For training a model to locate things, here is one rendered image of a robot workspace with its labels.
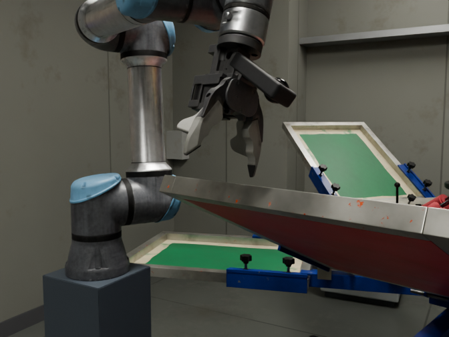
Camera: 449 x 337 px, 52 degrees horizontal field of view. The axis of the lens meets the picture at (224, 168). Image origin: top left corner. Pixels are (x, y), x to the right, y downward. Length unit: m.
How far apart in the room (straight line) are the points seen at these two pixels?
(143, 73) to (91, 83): 3.07
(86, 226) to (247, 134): 0.51
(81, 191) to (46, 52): 2.90
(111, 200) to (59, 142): 2.88
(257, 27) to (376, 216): 0.33
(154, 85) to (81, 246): 0.42
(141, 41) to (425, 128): 3.81
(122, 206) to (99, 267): 0.15
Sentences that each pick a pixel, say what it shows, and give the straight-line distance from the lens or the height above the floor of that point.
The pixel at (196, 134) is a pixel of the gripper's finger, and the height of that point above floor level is 1.54.
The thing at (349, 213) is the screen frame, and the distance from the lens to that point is 0.71.
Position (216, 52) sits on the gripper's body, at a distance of 0.76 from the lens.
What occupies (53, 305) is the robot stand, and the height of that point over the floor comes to 1.13.
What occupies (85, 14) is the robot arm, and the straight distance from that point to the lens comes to 1.09.
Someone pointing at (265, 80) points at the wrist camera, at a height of 1.62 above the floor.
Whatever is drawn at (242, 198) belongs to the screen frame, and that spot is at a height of 1.42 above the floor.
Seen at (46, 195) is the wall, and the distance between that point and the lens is 3.91.
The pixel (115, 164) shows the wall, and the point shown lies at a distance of 4.42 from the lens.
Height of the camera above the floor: 1.56
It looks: 6 degrees down
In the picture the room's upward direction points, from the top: straight up
